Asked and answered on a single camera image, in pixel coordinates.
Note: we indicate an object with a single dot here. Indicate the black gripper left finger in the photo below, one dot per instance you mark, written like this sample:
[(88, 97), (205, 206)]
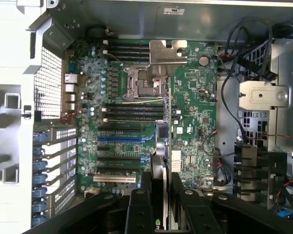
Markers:
[(139, 212)]

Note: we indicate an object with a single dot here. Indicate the silver coin battery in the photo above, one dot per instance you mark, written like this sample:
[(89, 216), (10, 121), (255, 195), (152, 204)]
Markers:
[(204, 60)]

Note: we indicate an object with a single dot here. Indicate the green motherboard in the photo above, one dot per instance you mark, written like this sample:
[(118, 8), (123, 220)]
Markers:
[(195, 109)]

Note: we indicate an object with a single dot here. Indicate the green graphics card black cooler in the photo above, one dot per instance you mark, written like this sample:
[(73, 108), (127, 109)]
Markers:
[(161, 56)]

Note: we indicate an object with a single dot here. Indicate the blue expansion slot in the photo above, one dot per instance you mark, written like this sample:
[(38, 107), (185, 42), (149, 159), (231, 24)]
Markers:
[(119, 139)]

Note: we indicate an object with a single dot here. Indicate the CPU socket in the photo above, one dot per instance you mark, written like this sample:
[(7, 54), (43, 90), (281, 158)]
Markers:
[(136, 83)]

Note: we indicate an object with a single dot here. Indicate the black grey PC case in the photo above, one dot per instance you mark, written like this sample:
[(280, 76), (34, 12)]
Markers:
[(136, 22)]

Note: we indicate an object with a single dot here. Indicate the white expansion slot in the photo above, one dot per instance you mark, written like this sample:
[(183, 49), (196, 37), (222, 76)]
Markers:
[(114, 178)]

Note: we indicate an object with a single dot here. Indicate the silver heatsink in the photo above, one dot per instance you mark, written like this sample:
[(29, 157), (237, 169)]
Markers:
[(175, 161)]

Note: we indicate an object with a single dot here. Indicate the silver metal bracket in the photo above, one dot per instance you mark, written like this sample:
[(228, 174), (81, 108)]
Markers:
[(263, 95)]

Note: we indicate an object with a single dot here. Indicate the black expansion slot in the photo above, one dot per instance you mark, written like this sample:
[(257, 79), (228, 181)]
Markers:
[(119, 128)]

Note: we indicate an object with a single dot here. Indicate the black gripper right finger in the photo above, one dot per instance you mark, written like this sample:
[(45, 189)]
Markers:
[(197, 214)]

